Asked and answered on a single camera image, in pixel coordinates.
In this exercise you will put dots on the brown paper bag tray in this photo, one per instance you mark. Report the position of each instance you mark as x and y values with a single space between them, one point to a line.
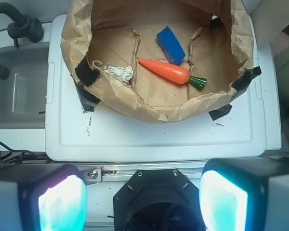
216 36

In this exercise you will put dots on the orange toy carrot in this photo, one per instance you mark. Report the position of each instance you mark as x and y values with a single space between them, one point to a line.
173 73

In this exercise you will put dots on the black faucet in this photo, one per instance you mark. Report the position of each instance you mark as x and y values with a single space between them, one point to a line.
22 26

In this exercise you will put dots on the blue sponge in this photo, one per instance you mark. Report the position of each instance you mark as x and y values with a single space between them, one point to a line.
170 46

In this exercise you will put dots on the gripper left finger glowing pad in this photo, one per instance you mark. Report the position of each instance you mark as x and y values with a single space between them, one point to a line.
42 197

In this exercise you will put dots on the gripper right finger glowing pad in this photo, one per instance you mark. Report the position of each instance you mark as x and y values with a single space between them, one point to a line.
245 194

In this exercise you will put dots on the crumpled foil ball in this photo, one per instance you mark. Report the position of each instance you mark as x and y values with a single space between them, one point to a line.
123 74

